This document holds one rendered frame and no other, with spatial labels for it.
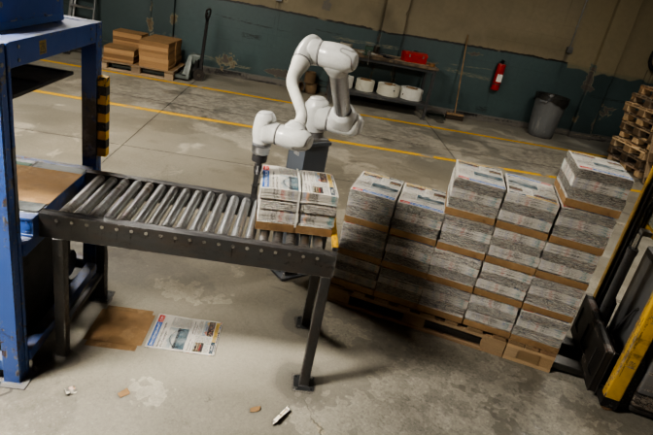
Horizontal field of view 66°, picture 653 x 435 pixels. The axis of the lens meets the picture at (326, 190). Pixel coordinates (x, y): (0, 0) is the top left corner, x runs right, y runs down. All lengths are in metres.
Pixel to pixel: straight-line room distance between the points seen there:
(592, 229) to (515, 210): 0.41
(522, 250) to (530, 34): 7.38
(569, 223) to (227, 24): 7.53
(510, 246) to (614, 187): 0.62
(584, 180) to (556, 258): 0.48
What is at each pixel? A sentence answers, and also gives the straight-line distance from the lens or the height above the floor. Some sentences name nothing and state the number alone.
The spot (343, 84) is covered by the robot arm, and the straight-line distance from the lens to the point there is 2.83.
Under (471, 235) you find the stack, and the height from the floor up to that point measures 0.74.
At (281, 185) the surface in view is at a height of 1.03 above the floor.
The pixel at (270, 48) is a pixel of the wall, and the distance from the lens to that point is 9.49.
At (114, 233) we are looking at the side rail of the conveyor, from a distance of 2.47.
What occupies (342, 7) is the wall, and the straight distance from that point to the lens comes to 9.41.
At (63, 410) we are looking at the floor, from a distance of 2.73.
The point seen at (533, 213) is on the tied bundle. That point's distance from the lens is 3.04.
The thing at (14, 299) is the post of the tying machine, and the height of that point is 0.48.
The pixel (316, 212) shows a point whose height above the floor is 0.93.
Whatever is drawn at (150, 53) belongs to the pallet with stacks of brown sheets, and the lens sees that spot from 8.79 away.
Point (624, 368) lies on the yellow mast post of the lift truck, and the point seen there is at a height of 0.31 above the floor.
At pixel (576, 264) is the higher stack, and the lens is 3.20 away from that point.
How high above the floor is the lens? 1.96
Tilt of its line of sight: 22 degrees down
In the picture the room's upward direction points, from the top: 11 degrees clockwise
